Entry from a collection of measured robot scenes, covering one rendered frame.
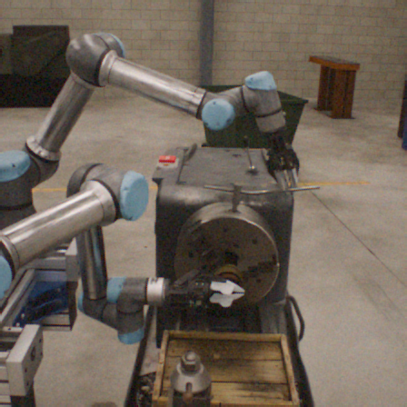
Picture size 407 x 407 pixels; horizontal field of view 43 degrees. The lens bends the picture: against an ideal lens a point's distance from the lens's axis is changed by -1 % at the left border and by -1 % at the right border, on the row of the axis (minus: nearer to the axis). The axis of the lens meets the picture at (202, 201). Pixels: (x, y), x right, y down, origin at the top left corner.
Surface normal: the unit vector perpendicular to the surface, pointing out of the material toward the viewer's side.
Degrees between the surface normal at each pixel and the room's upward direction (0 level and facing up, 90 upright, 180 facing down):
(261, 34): 90
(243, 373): 0
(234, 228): 90
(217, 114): 90
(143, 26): 90
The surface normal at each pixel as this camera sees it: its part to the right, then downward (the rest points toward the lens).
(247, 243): -0.03, 0.35
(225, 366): 0.03, -0.94
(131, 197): 0.89, 0.17
